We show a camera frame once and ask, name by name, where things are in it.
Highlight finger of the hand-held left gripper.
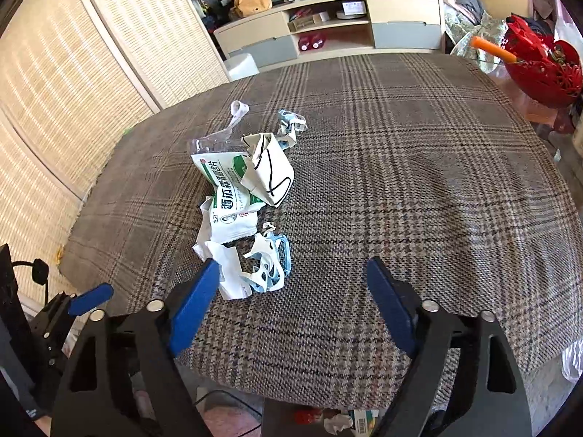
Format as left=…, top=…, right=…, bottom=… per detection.
left=46, top=283, right=114, bottom=328

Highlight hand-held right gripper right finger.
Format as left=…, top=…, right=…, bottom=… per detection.
left=367, top=257, right=533, bottom=437

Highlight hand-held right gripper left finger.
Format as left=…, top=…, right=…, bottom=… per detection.
left=50, top=257, right=220, bottom=437

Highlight torn blue white wrappers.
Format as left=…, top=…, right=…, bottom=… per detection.
left=192, top=223, right=253, bottom=301

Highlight white green medicine packet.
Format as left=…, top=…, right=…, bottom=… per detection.
left=203, top=209, right=259, bottom=244
left=191, top=150, right=262, bottom=213

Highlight torn blue face mask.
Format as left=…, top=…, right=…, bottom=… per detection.
left=241, top=232, right=292, bottom=293
left=275, top=110, right=308, bottom=151

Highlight black trash bin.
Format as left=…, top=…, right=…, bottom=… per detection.
left=262, top=398, right=381, bottom=437

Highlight brown plaid tablecloth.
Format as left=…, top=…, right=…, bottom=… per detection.
left=59, top=52, right=583, bottom=413

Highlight white crumpled tissue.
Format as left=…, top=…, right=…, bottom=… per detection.
left=323, top=413, right=355, bottom=434

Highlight white black-lined paper bag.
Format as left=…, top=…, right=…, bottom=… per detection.
left=240, top=132, right=296, bottom=208

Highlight clear plastic packaging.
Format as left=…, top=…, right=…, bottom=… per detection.
left=188, top=130, right=242, bottom=155

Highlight white plastic bag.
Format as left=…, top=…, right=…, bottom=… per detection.
left=562, top=346, right=582, bottom=381

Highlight bamboo folding screen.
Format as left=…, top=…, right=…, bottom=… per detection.
left=0, top=0, right=231, bottom=292

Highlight white strip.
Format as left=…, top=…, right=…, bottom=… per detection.
left=229, top=100, right=250, bottom=135

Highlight white stool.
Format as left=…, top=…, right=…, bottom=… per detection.
left=226, top=53, right=260, bottom=83

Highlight orange stick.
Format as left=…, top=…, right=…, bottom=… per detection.
left=471, top=35, right=517, bottom=62

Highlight red openwork basket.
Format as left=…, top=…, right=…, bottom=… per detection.
left=505, top=15, right=583, bottom=109

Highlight floral cloth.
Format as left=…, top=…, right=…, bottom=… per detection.
left=444, top=9, right=508, bottom=74

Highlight beige grey television stand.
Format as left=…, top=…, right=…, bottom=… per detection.
left=213, top=0, right=446, bottom=71

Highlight black cable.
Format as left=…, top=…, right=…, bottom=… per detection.
left=196, top=387, right=262, bottom=437

